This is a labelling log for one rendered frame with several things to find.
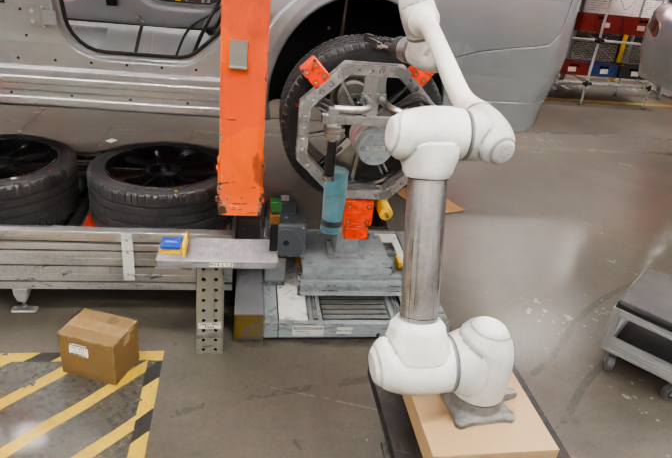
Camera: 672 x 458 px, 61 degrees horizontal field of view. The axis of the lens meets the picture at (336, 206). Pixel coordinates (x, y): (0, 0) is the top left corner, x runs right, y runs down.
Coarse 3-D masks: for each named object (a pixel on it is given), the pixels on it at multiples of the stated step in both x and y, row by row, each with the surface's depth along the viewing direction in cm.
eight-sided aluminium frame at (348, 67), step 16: (352, 64) 208; (368, 64) 209; (384, 64) 214; (400, 64) 215; (336, 80) 210; (304, 96) 214; (320, 96) 211; (304, 112) 213; (304, 128) 216; (304, 144) 219; (304, 160) 222; (320, 176) 226; (400, 176) 232; (352, 192) 231; (368, 192) 232; (384, 192) 232
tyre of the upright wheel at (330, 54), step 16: (320, 48) 226; (336, 48) 216; (352, 48) 214; (368, 48) 214; (336, 64) 215; (288, 80) 232; (304, 80) 216; (432, 80) 224; (288, 96) 220; (432, 96) 226; (288, 112) 221; (288, 128) 224; (288, 144) 227; (304, 176) 234; (320, 192) 240
